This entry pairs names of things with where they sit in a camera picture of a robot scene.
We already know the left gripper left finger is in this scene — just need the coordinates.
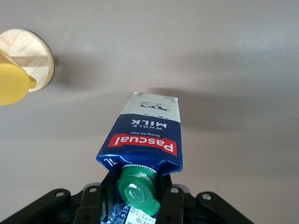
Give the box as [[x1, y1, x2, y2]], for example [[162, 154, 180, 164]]
[[74, 171, 118, 224]]

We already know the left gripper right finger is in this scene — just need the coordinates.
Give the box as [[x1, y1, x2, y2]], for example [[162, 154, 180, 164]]
[[155, 174, 188, 224]]

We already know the blue white milk carton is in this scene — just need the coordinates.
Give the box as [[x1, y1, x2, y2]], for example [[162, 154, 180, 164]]
[[96, 91, 184, 224]]

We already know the yellow plastic cup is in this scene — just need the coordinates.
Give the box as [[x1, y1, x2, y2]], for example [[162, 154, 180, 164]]
[[0, 49, 38, 106]]

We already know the round wooden mug stand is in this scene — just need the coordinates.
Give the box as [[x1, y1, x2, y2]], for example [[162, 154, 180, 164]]
[[0, 28, 55, 93]]

